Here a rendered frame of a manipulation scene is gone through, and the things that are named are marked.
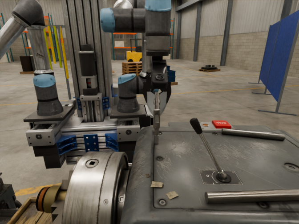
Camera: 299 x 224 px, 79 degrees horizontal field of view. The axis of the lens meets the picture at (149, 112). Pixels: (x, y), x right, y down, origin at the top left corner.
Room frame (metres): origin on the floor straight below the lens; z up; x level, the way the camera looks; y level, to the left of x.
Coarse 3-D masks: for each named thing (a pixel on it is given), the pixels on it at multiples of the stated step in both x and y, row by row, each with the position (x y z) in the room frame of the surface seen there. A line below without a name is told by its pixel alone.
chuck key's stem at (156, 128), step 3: (156, 111) 0.54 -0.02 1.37; (159, 111) 0.54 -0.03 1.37; (156, 114) 0.54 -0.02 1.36; (159, 114) 0.54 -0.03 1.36; (159, 117) 0.54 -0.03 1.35; (159, 120) 0.54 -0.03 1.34; (159, 123) 0.54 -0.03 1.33; (153, 126) 0.54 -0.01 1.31; (156, 126) 0.53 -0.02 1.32; (159, 126) 0.53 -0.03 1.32; (156, 129) 0.53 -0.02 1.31; (156, 132) 0.53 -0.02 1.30; (156, 135) 0.53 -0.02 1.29; (156, 138) 0.53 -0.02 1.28; (156, 141) 0.53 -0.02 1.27
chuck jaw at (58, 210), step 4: (56, 200) 0.44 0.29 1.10; (60, 200) 0.44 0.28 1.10; (64, 200) 0.44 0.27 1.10; (52, 204) 0.42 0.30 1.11; (56, 204) 0.42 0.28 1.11; (60, 204) 0.42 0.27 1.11; (52, 208) 0.41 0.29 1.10; (56, 208) 0.40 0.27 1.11; (60, 208) 0.40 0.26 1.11; (52, 212) 0.41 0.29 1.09; (56, 212) 0.39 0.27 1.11; (60, 212) 0.39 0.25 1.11; (52, 216) 0.38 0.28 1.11; (56, 216) 0.38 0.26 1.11; (60, 216) 0.37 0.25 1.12; (52, 220) 0.38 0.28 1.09; (56, 220) 0.36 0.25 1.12; (60, 220) 0.36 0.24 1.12
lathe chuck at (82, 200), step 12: (84, 156) 0.48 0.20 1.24; (96, 156) 0.48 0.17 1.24; (108, 156) 0.48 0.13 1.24; (84, 168) 0.43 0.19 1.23; (96, 168) 0.43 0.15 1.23; (72, 180) 0.39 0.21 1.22; (84, 180) 0.39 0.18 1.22; (96, 180) 0.39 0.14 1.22; (72, 192) 0.37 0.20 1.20; (84, 192) 0.37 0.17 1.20; (96, 192) 0.37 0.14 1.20; (72, 204) 0.35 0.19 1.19; (84, 204) 0.35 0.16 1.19; (96, 204) 0.35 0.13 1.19; (72, 216) 0.33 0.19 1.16; (84, 216) 0.33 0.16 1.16; (96, 216) 0.33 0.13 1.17
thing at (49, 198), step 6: (54, 186) 0.48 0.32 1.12; (60, 186) 0.48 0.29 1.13; (42, 192) 0.46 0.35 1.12; (48, 192) 0.46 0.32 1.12; (54, 192) 0.45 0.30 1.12; (60, 192) 0.46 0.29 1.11; (36, 198) 0.44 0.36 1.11; (42, 198) 0.44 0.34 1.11; (48, 198) 0.44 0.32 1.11; (54, 198) 0.44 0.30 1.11; (60, 198) 0.45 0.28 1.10; (36, 204) 0.43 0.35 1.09; (42, 204) 0.44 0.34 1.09; (48, 204) 0.43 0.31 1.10; (42, 210) 0.43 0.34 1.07; (48, 210) 0.43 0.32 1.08
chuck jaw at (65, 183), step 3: (78, 159) 0.53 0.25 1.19; (69, 171) 0.51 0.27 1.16; (72, 171) 0.51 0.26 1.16; (69, 174) 0.50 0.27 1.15; (69, 177) 0.50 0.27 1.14; (63, 180) 0.49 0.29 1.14; (66, 180) 0.49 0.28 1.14; (69, 180) 0.49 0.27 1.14; (63, 183) 0.49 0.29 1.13; (66, 183) 0.48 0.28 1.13; (63, 186) 0.48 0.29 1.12; (66, 186) 0.48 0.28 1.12
